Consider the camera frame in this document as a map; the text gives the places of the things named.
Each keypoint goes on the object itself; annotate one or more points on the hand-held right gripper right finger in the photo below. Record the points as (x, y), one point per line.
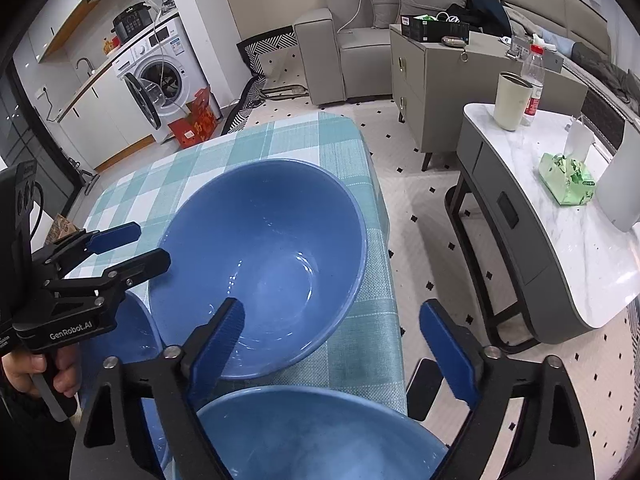
(445, 350)

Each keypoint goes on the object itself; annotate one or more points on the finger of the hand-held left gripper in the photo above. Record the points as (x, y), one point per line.
(115, 237)
(145, 265)

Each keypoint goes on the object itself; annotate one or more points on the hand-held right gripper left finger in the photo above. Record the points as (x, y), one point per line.
(220, 355)

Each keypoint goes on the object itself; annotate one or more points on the blue bowl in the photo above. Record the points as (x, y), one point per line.
(135, 325)
(280, 240)
(310, 435)

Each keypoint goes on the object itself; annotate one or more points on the person's left hand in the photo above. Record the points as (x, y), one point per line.
(17, 367)

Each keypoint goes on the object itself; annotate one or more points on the brown patterned box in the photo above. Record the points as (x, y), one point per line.
(62, 227)

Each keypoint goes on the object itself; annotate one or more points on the teal white checkered tablecloth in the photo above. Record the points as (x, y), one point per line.
(210, 155)

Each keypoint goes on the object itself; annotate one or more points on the white kitchen base cabinet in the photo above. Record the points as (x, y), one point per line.
(100, 110)

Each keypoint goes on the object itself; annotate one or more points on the red cardboard box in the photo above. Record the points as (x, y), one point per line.
(195, 125)

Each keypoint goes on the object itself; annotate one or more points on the white marble coffee table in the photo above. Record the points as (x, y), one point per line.
(575, 240)

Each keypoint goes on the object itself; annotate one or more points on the dark kitchen faucet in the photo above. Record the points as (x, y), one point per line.
(85, 67)

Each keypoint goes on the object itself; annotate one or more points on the white washing machine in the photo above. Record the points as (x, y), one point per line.
(170, 45)

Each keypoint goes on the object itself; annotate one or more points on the green tissue pack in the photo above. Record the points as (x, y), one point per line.
(565, 180)

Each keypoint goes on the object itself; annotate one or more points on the black pressure cooker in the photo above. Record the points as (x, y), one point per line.
(131, 21)

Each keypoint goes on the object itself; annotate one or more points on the white upper kitchen cabinet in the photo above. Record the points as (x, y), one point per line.
(65, 20)

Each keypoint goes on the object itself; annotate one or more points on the white rug with black pattern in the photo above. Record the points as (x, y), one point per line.
(390, 125)

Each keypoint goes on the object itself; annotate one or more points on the grey side cabinet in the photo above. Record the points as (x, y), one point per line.
(440, 100)

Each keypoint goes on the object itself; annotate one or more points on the white folded card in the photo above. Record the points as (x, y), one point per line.
(579, 137)

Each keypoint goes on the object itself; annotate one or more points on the cream tumbler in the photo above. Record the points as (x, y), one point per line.
(512, 105)

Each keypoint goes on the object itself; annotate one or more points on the grey sofa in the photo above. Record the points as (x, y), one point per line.
(325, 55)

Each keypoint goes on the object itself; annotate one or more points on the clear bottle with red cap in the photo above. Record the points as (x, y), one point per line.
(534, 75)

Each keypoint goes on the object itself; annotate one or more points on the dark grey coat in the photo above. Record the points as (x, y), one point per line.
(605, 75)

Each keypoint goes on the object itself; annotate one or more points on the black box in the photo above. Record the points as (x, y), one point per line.
(430, 30)

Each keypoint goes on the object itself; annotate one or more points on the dark jacket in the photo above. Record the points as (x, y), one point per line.
(487, 7)

